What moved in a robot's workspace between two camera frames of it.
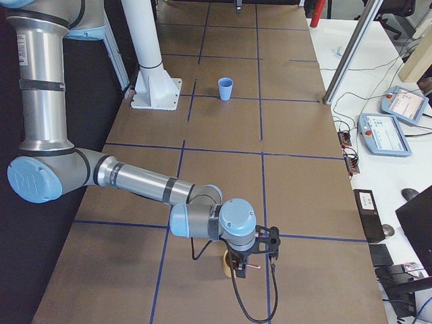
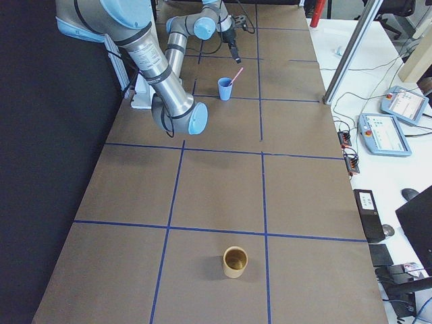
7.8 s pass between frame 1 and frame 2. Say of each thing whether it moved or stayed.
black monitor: stayed
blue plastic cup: stayed
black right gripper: moved
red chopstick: moved
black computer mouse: stayed
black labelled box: stayed
